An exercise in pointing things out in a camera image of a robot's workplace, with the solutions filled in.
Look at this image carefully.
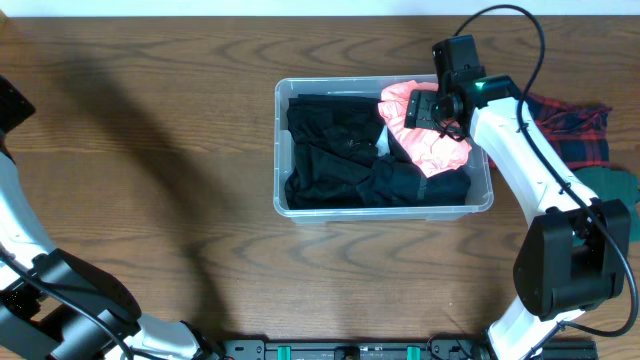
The dark navy garment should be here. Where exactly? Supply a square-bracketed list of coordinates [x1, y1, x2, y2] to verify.
[356, 157, 471, 208]

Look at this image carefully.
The red black plaid shirt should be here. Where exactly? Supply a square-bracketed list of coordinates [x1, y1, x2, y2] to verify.
[487, 91, 613, 172]

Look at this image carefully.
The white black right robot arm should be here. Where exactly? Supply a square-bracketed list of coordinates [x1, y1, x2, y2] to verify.
[405, 35, 639, 359]

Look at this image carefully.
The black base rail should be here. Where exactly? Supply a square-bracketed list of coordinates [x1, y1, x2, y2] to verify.
[219, 338, 599, 360]

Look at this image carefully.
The clear plastic storage container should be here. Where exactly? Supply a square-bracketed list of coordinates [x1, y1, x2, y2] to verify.
[273, 74, 494, 224]

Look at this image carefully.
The white label sticker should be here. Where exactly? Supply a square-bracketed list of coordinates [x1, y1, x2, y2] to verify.
[375, 126, 391, 157]

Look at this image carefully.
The large black garment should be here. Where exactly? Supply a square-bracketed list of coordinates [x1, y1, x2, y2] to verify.
[285, 94, 384, 210]

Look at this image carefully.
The pink garment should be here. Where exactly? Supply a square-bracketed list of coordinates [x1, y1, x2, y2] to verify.
[378, 80, 472, 177]

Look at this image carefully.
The dark green garment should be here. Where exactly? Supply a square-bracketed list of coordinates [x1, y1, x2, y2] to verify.
[574, 167, 639, 243]

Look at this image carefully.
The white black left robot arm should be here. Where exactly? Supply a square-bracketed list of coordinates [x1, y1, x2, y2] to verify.
[1, 149, 225, 359]

